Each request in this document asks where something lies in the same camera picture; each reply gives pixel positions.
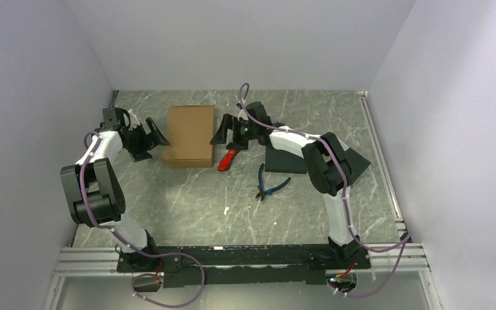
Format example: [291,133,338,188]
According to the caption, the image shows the brown cardboard express box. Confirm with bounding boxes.
[161,105,214,169]

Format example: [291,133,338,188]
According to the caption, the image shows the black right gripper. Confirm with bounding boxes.
[209,114,258,151]

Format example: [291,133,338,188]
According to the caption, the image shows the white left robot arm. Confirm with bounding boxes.
[60,107,170,271]

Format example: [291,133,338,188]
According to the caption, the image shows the black flat pad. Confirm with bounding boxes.
[265,148,371,184]

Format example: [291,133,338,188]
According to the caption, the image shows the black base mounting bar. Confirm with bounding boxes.
[117,243,371,288]

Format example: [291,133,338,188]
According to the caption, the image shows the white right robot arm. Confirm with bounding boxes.
[210,101,360,268]

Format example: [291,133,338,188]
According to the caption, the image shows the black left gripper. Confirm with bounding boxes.
[125,118,170,162]

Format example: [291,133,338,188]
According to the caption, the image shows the red utility knife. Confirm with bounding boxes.
[218,150,240,172]

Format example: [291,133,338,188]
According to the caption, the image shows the aluminium rail frame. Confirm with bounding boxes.
[59,85,429,299]

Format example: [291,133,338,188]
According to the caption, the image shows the blue handled pliers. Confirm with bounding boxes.
[255,163,292,202]

